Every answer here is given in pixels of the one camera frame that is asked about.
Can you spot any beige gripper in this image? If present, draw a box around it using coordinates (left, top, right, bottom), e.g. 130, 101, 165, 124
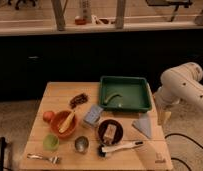
154, 95, 171, 125

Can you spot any dark purple grape bunch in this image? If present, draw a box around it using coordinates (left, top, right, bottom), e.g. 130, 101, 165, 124
69, 93, 88, 109

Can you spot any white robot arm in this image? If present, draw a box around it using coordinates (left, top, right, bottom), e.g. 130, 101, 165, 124
154, 62, 203, 125

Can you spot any small metal cup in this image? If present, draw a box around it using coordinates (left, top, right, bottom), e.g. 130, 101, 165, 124
75, 136, 89, 154

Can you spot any green plastic cup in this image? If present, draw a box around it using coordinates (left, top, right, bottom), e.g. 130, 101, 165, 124
43, 134, 59, 151

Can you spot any grey folded cloth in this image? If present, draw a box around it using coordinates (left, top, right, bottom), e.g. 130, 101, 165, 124
132, 113, 152, 139

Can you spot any dark brown bowl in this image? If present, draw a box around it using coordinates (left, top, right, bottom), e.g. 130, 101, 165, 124
98, 119, 123, 146

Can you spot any green plastic tray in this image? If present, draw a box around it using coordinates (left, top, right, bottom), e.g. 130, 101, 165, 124
99, 76, 152, 113

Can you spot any tan block in bowl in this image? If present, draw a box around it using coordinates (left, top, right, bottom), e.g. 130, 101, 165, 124
103, 124, 116, 145

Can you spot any green curved vegetable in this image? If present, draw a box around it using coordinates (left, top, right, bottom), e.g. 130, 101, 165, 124
104, 93, 122, 104

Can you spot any blue sponge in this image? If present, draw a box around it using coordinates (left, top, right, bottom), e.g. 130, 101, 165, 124
83, 105, 103, 126

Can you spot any yellow banana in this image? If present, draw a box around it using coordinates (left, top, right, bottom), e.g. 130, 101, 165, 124
59, 112, 75, 133

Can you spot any orange bowl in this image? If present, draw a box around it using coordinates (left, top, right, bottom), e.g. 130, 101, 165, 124
50, 111, 78, 139

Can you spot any red tomato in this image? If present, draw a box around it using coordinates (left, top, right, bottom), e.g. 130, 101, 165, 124
43, 111, 55, 123

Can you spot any silver fork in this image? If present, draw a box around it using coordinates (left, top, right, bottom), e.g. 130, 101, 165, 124
27, 154, 61, 164

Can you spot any red object on shelf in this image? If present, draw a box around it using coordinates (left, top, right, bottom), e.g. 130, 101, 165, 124
75, 18, 87, 25

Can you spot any black cable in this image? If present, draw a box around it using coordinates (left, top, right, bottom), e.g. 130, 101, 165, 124
164, 132, 203, 171

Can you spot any white handled brush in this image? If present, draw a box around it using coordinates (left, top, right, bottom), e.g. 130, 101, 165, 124
98, 141, 143, 157

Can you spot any black post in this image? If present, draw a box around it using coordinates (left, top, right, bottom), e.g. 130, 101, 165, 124
0, 137, 7, 171

